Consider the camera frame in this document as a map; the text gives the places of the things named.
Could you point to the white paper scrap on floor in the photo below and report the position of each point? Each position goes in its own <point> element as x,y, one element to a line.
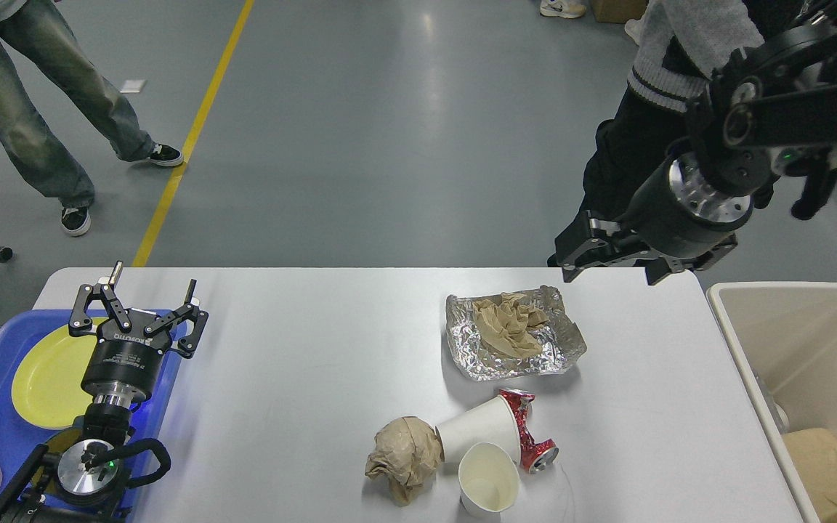
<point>132,86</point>

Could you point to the crushed red can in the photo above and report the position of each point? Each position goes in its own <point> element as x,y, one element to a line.
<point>535,456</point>

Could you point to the aluminium foil sheet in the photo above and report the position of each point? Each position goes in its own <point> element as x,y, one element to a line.
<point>561,339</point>

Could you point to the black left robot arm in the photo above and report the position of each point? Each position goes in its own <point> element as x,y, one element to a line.
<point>87,482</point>

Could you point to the cardboard box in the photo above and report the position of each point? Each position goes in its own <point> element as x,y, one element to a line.
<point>618,11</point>

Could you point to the upright white paper cup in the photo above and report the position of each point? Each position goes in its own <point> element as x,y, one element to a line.
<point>489,480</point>

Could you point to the yellow plate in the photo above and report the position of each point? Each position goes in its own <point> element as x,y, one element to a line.
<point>46,390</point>

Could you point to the brown paper bag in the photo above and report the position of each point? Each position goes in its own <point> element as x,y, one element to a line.
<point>814,454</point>

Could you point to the blue plastic tray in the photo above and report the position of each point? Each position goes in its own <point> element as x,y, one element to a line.
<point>18,438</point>

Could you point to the lying white paper cup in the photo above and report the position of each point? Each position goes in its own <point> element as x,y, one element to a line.
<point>492,421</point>

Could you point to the white sneakers person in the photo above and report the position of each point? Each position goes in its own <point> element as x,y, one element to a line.
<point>563,9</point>

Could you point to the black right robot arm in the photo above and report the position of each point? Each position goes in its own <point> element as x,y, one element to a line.
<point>723,98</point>

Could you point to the brown paper ball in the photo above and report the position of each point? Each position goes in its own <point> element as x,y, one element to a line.
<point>407,452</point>

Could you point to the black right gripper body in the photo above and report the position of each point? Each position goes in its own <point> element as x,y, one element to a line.
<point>679,213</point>

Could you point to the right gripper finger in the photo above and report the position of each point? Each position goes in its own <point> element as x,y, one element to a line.
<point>659,268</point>
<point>590,241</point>

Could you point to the white plastic bin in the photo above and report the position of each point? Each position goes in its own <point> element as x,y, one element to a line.
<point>783,339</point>

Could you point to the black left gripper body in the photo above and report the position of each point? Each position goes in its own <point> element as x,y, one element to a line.
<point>126,364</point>

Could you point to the dark green mug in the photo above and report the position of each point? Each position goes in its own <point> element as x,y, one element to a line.
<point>56,446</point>

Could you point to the person in black trousers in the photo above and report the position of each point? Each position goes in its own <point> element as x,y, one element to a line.
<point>629,148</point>

